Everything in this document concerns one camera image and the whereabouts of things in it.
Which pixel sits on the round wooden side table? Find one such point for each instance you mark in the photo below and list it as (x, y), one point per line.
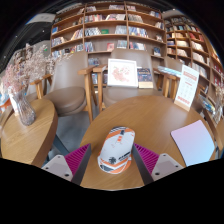
(26, 140)
(218, 133)

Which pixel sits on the pale lilac mouse pad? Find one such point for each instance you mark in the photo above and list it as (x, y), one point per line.
(193, 143)

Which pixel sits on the dark book with yellow base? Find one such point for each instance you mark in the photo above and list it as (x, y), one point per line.
(144, 76)

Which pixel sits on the small white and red card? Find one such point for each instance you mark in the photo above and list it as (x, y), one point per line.
(12, 103)

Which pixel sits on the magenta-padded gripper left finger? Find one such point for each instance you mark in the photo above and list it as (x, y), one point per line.
(58, 165)

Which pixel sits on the curved wooden book shelf unit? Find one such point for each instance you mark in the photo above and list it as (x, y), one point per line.
(196, 50)

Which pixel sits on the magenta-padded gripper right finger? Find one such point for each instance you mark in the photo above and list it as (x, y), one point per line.
(165, 165)

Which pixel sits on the white framed picture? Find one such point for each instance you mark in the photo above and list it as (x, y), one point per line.
(122, 73)

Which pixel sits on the glass vase with pale flowers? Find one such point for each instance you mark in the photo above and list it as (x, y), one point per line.
(219, 103)

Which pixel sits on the beige wooden armchair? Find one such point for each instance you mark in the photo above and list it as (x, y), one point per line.
(171, 63)
(66, 86)
(128, 95)

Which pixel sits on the white and orange computer mouse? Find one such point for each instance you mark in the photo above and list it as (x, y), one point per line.
(115, 150)

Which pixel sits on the white hanging ceiling sign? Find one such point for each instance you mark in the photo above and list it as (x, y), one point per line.
(41, 18)

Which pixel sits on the blue book stack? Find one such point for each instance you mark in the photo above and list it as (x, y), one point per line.
(168, 70)

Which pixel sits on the glass vase with pink flowers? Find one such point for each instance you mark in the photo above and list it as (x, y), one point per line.
(25, 110)

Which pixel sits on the white and red sign stand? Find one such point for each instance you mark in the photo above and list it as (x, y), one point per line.
(186, 86)

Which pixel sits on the wide wooden book shelf unit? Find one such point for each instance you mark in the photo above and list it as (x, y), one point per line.
(106, 36)

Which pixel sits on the colourful magazine stack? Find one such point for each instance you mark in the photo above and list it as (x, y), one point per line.
(206, 103)

